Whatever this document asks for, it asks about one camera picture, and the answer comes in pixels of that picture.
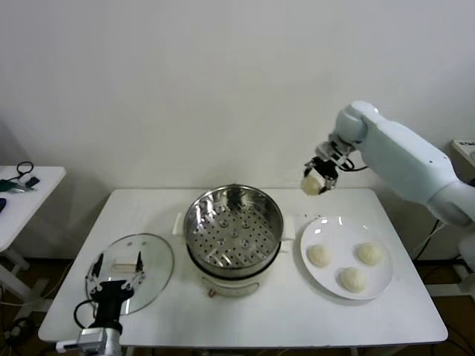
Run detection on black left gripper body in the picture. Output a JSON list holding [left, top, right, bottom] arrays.
[[89, 280, 137, 329]]

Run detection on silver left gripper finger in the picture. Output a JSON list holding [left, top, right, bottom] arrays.
[[124, 251, 146, 294], [85, 253, 105, 294]]

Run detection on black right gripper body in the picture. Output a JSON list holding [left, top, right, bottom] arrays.
[[313, 157, 338, 180]]

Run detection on round glass pot lid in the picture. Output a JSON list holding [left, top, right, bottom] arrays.
[[85, 232, 175, 316]]

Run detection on white steamed baozi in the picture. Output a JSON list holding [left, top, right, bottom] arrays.
[[307, 244, 333, 267], [299, 173, 323, 197], [337, 266, 368, 292], [356, 243, 384, 266]]

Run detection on stainless steel steamer basket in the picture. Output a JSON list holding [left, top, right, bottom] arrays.
[[172, 184, 296, 279]]

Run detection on round white plate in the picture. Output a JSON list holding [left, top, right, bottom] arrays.
[[299, 215, 394, 300]]

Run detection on white side table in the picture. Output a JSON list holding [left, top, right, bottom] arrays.
[[0, 165, 67, 301]]

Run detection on white electric cooker base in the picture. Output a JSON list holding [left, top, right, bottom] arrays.
[[184, 237, 295, 299]]

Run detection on white cabinet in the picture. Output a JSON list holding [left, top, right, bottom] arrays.
[[451, 139, 475, 182]]

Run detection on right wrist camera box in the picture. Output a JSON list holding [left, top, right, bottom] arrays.
[[315, 135, 353, 164]]

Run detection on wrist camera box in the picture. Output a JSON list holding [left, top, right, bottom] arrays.
[[55, 329, 98, 353], [315, 135, 353, 164]]

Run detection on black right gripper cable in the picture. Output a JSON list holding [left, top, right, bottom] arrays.
[[335, 157, 368, 172]]

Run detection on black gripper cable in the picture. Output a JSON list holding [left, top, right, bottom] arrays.
[[73, 298, 99, 329], [335, 157, 368, 172]]

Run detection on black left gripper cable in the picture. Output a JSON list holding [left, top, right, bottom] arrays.
[[73, 298, 99, 329]]

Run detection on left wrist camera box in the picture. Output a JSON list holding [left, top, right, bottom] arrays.
[[55, 329, 98, 353]]

